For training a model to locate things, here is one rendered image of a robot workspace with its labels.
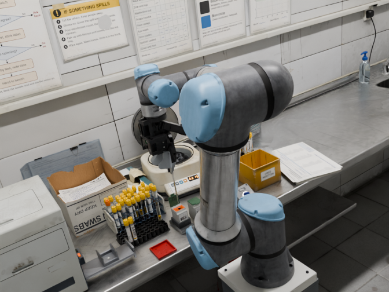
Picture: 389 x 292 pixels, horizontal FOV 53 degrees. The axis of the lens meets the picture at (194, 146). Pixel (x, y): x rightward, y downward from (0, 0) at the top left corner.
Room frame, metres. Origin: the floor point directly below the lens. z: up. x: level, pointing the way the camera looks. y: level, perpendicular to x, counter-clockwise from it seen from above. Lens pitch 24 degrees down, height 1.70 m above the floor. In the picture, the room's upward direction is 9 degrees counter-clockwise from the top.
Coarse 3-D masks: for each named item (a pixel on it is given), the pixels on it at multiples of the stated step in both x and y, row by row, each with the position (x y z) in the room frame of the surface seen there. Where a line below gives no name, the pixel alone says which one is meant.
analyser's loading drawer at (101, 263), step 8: (128, 240) 1.05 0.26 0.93; (112, 248) 1.01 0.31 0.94; (120, 248) 1.04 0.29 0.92; (128, 248) 1.03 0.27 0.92; (104, 256) 1.01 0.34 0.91; (112, 256) 1.01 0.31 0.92; (120, 256) 1.00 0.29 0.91; (128, 256) 0.99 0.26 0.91; (136, 256) 1.01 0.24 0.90; (88, 264) 0.99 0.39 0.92; (96, 264) 0.98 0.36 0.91; (104, 264) 0.96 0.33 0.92; (112, 264) 0.97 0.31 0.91; (88, 272) 0.95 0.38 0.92; (96, 272) 0.94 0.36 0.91
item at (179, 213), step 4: (180, 204) 1.19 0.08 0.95; (172, 208) 1.17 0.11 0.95; (176, 208) 1.17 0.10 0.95; (180, 208) 1.16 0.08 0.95; (184, 208) 1.16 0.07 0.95; (172, 212) 1.17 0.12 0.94; (176, 212) 1.14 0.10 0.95; (180, 212) 1.15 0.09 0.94; (184, 212) 1.15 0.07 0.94; (176, 216) 1.15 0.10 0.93; (180, 216) 1.14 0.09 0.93; (184, 216) 1.15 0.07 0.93; (176, 220) 1.15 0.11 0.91; (180, 220) 1.14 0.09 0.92
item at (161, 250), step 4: (164, 240) 1.09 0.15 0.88; (156, 244) 1.07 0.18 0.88; (160, 244) 1.07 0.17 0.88; (164, 244) 1.07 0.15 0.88; (168, 244) 1.07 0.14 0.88; (172, 244) 1.06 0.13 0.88; (152, 248) 1.06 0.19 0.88; (156, 248) 1.06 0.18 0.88; (160, 248) 1.06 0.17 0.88; (164, 248) 1.05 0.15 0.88; (168, 248) 1.05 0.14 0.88; (172, 248) 1.05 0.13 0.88; (152, 252) 1.04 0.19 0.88; (156, 252) 1.04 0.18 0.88; (160, 252) 1.04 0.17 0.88; (164, 252) 1.03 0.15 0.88; (168, 252) 1.02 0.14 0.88; (172, 252) 1.02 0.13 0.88; (156, 256) 1.01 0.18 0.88; (160, 256) 1.02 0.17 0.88; (164, 256) 1.01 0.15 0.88
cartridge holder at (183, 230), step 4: (172, 220) 1.17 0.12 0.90; (184, 220) 1.14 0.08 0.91; (188, 220) 1.15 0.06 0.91; (172, 224) 1.17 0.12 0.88; (176, 224) 1.15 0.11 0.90; (180, 224) 1.13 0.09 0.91; (184, 224) 1.14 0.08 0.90; (188, 224) 1.15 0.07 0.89; (192, 224) 1.14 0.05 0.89; (176, 228) 1.15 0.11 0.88; (180, 228) 1.13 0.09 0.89; (184, 228) 1.13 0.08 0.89; (180, 232) 1.12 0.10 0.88; (184, 232) 1.12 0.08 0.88
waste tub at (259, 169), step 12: (240, 156) 1.44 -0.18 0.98; (252, 156) 1.46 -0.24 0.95; (264, 156) 1.45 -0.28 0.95; (276, 156) 1.39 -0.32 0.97; (240, 168) 1.39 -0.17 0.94; (252, 168) 1.46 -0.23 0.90; (264, 168) 1.33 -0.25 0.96; (276, 168) 1.36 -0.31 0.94; (240, 180) 1.40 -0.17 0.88; (252, 180) 1.32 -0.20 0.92; (264, 180) 1.33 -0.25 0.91; (276, 180) 1.35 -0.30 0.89
